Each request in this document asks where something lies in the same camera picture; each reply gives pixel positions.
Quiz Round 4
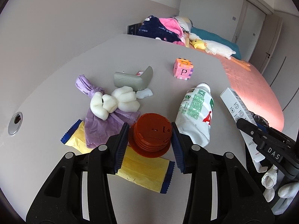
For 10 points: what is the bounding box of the red plastic lid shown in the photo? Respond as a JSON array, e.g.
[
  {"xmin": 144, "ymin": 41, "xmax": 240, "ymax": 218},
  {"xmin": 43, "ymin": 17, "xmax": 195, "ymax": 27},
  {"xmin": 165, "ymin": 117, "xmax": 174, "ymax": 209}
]
[{"xmin": 128, "ymin": 113, "xmax": 172, "ymax": 158}]

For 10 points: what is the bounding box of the yellow blue snack wrapper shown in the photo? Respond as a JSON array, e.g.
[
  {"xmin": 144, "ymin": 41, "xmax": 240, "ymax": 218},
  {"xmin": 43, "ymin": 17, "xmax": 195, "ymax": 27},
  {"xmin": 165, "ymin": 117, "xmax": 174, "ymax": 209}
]
[{"xmin": 61, "ymin": 119, "xmax": 175, "ymax": 194}]

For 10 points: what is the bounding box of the pink fleece garment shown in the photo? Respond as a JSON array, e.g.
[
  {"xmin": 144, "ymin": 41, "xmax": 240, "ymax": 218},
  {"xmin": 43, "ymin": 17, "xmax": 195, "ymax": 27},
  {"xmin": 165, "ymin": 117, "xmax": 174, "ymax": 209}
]
[{"xmin": 159, "ymin": 18, "xmax": 186, "ymax": 46}]

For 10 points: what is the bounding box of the pink bed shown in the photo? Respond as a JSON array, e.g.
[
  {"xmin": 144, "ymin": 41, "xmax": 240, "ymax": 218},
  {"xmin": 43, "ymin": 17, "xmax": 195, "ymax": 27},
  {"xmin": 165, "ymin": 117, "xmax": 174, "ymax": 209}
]
[{"xmin": 186, "ymin": 44, "xmax": 285, "ymax": 134}]

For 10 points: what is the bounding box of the white long carton box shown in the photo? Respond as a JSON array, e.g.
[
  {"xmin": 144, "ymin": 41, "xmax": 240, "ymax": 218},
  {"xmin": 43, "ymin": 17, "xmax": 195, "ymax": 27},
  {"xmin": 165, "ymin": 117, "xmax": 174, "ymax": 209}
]
[{"xmin": 220, "ymin": 88, "xmax": 268, "ymax": 173}]

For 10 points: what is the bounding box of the navy blue blanket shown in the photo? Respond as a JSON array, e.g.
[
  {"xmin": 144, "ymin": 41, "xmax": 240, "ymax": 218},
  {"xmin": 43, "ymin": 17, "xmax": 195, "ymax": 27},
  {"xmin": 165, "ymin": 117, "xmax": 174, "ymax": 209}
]
[{"xmin": 137, "ymin": 15, "xmax": 181, "ymax": 43}]

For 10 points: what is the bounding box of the black wall socket panel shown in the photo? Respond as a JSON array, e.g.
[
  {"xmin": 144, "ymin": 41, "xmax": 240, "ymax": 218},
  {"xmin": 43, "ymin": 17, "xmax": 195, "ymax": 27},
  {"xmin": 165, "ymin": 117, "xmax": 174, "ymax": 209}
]
[{"xmin": 127, "ymin": 23, "xmax": 142, "ymax": 35}]

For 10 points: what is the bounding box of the small white foam scrap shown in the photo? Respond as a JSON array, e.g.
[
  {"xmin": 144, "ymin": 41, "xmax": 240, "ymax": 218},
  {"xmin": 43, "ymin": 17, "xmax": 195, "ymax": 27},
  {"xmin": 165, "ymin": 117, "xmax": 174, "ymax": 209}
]
[{"xmin": 136, "ymin": 88, "xmax": 153, "ymax": 99}]

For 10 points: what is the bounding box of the silver desk cable grommet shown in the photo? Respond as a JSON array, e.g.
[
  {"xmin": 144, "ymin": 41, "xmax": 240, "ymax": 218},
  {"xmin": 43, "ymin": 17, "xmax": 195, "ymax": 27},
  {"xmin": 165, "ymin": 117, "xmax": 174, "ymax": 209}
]
[{"xmin": 8, "ymin": 112, "xmax": 23, "ymax": 136}]

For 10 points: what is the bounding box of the patterned grey yellow pillow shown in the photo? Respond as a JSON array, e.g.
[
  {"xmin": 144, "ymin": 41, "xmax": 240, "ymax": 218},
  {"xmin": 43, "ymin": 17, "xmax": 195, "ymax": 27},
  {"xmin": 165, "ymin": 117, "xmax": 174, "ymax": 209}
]
[{"xmin": 173, "ymin": 16, "xmax": 193, "ymax": 33}]

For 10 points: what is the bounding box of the white door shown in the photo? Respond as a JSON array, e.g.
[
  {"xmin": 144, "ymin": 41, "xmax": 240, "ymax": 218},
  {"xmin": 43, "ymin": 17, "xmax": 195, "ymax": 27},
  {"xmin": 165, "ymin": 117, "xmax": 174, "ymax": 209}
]
[{"xmin": 232, "ymin": 0, "xmax": 266, "ymax": 62}]

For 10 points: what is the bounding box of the white green AD bottle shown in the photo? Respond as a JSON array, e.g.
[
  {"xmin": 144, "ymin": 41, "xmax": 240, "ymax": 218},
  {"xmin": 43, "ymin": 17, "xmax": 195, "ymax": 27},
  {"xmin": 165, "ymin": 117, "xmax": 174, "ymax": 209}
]
[{"xmin": 175, "ymin": 83, "xmax": 214, "ymax": 147}]

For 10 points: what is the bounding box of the pink orange puzzle cube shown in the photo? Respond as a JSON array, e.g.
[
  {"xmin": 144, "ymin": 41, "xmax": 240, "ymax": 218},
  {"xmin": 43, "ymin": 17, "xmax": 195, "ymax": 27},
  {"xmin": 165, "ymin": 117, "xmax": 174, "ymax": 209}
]
[{"xmin": 173, "ymin": 58, "xmax": 194, "ymax": 80}]

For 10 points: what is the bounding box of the grey foam corner guard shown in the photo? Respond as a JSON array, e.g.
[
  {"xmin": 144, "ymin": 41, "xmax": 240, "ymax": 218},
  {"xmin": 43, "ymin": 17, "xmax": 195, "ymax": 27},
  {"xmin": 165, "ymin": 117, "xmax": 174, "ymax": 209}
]
[{"xmin": 113, "ymin": 66, "xmax": 154, "ymax": 91}]

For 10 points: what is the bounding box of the right white gloved hand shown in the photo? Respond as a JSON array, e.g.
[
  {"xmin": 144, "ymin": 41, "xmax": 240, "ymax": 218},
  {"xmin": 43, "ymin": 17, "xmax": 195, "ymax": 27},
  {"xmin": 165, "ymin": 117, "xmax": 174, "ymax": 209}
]
[{"xmin": 261, "ymin": 165, "xmax": 298, "ymax": 202}]

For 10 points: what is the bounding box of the white foam packing piece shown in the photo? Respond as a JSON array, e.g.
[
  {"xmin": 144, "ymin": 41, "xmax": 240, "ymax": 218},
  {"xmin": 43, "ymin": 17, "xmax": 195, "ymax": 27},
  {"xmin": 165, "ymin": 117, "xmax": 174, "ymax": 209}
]
[{"xmin": 90, "ymin": 86, "xmax": 140, "ymax": 120}]

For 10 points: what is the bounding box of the purple plastic bag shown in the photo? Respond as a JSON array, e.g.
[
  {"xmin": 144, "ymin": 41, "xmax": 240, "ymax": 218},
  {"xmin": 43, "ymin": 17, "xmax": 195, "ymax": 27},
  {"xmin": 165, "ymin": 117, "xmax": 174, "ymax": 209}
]
[{"xmin": 75, "ymin": 75, "xmax": 140, "ymax": 149}]

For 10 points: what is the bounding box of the teal pillow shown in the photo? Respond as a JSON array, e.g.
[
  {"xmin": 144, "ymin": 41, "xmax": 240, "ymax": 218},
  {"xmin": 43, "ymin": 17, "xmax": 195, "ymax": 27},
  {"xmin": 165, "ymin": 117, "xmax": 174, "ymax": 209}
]
[{"xmin": 191, "ymin": 27, "xmax": 242, "ymax": 60}]

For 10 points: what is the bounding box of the yellow duck plush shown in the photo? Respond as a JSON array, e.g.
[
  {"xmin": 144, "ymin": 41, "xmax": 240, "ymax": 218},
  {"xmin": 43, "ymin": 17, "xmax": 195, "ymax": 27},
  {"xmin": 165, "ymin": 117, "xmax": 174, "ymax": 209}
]
[{"xmin": 192, "ymin": 39, "xmax": 207, "ymax": 51}]

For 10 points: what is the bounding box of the black lined trash bin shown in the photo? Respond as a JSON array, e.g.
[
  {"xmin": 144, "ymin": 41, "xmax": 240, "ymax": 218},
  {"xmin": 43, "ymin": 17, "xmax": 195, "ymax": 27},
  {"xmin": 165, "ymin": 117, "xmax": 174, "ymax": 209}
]
[{"xmin": 250, "ymin": 112, "xmax": 269, "ymax": 131}]

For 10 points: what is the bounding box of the white goose plush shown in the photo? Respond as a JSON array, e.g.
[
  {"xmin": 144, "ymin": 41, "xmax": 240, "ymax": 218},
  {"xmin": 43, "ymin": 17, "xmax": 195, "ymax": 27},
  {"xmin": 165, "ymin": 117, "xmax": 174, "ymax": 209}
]
[{"xmin": 189, "ymin": 33, "xmax": 251, "ymax": 71}]

